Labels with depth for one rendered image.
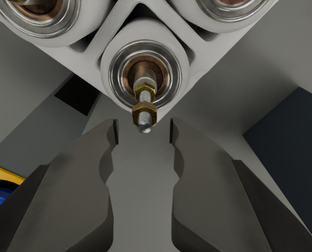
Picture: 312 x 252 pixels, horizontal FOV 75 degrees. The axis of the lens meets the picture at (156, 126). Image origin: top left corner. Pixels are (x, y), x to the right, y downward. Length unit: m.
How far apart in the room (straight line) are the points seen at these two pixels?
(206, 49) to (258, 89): 0.29
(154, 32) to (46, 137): 0.18
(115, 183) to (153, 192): 0.13
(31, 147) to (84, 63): 0.12
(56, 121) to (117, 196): 0.47
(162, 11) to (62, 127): 0.20
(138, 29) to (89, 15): 0.04
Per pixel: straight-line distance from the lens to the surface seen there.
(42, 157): 0.26
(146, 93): 0.17
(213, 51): 0.30
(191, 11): 0.21
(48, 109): 0.32
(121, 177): 0.66
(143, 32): 0.21
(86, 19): 0.22
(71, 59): 0.30
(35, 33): 0.23
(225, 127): 0.58
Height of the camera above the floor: 0.46
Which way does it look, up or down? 58 degrees down
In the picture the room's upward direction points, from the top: 176 degrees clockwise
